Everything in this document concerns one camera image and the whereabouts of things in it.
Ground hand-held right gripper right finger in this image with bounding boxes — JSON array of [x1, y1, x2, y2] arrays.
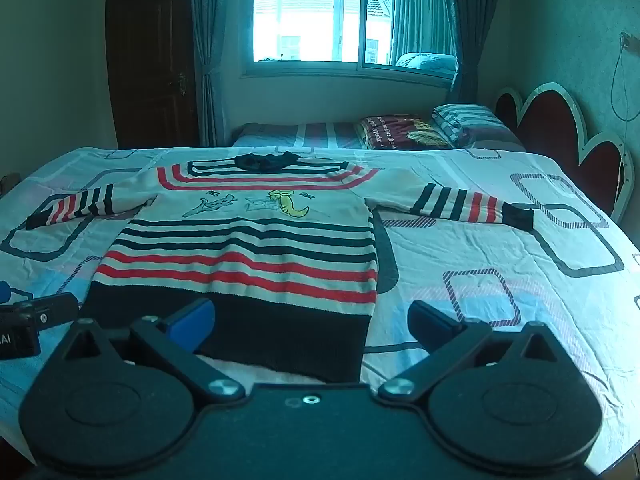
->
[[377, 300, 572, 404]]

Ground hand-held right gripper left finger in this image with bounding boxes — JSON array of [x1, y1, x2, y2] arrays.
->
[[64, 298, 247, 404]]

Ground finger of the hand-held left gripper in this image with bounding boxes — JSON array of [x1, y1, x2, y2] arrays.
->
[[15, 293, 80, 332]]

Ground striped knit sweater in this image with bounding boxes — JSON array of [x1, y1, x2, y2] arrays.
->
[[25, 151, 535, 383]]

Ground printed white bed sheet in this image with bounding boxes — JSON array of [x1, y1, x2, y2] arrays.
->
[[0, 146, 640, 476]]

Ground red printed folded blanket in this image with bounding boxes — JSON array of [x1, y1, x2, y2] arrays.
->
[[356, 114, 453, 151]]

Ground striped pillow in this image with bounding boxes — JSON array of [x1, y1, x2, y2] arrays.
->
[[431, 103, 516, 149]]

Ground striped bed sheet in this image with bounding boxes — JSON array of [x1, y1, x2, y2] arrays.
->
[[232, 121, 526, 152]]

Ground red scalloped headboard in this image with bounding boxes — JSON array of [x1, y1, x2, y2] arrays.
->
[[494, 82, 636, 223]]

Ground blue quilt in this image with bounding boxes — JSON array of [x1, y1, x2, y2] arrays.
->
[[396, 52, 458, 73]]

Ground dark wooden door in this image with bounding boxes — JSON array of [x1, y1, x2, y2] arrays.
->
[[106, 0, 201, 150]]

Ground teal curtain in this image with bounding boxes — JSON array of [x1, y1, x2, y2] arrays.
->
[[392, 0, 503, 107], [189, 0, 257, 147]]

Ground window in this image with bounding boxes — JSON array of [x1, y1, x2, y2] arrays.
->
[[240, 0, 458, 81]]

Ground wall cable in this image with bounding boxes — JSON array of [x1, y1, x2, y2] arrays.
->
[[610, 40, 640, 196]]

